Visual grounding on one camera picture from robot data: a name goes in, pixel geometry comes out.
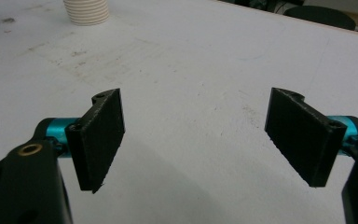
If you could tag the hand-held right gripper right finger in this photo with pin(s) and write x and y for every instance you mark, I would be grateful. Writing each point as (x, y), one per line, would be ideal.
(304, 137)

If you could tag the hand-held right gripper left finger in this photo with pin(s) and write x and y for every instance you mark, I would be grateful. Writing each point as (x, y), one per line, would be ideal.
(98, 140)

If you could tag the stack of white paper cups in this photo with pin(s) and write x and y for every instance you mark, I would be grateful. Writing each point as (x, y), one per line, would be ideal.
(87, 12)

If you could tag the white foam mat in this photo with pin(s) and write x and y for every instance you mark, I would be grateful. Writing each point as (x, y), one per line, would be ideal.
(183, 71)

